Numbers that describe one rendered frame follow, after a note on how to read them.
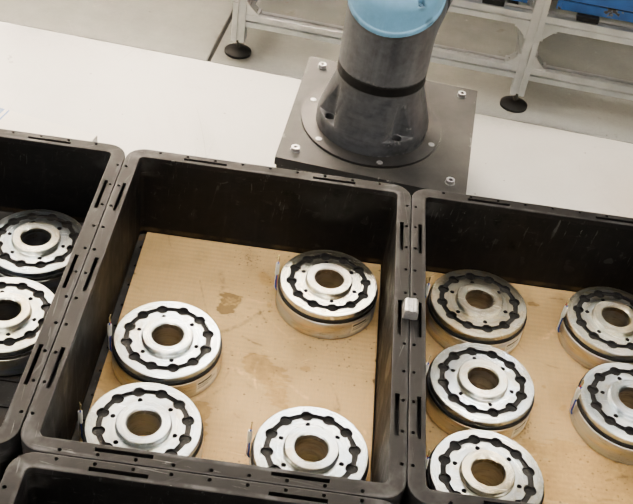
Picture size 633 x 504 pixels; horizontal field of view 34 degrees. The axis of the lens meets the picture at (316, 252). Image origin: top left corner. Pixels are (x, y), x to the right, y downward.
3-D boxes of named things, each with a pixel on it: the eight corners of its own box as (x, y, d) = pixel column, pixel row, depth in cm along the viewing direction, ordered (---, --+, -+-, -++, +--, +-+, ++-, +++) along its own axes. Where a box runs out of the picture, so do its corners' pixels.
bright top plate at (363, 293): (289, 245, 110) (290, 241, 109) (382, 264, 109) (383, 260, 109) (270, 308, 102) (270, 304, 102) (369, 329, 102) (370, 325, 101)
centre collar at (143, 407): (120, 402, 90) (120, 397, 90) (175, 407, 91) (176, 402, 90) (110, 446, 87) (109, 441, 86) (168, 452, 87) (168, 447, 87)
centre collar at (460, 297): (455, 282, 108) (457, 278, 107) (502, 291, 107) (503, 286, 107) (453, 314, 104) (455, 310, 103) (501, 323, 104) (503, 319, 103)
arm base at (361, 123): (338, 80, 145) (348, 19, 139) (438, 112, 143) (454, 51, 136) (299, 136, 135) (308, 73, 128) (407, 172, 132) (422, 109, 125)
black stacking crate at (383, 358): (131, 234, 115) (130, 152, 108) (391, 270, 116) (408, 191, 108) (27, 536, 85) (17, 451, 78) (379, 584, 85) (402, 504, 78)
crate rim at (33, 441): (129, 164, 109) (129, 146, 107) (407, 203, 109) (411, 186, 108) (15, 467, 79) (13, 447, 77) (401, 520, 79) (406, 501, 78)
